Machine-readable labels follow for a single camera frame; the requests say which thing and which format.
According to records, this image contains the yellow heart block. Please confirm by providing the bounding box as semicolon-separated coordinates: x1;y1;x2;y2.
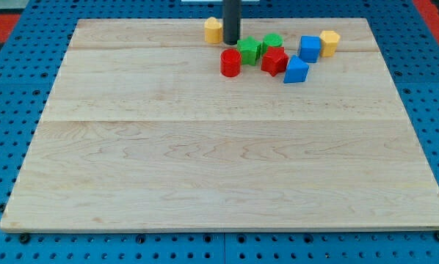
203;17;223;44

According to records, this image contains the light wooden board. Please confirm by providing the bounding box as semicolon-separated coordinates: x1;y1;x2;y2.
0;18;439;233

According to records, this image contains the red cylinder block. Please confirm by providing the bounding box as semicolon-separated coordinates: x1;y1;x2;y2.
220;48;242;77

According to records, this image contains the green star block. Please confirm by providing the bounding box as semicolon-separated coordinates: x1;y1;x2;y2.
236;36;261;66

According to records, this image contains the red star block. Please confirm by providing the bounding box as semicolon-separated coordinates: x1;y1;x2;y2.
261;46;289;76

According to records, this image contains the blue triangle block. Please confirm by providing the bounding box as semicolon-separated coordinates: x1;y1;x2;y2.
283;55;309;84

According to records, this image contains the green cylinder block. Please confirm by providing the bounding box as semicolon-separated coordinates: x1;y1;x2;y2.
261;33;283;55

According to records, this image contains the blue cube block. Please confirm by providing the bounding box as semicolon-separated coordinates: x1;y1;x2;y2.
299;35;321;63

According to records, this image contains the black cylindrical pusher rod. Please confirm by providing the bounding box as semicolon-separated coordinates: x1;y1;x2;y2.
222;0;242;45

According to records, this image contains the yellow hexagon block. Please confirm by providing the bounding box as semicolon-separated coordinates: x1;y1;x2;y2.
319;30;341;57

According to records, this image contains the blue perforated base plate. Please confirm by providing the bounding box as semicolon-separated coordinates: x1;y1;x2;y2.
0;1;439;263

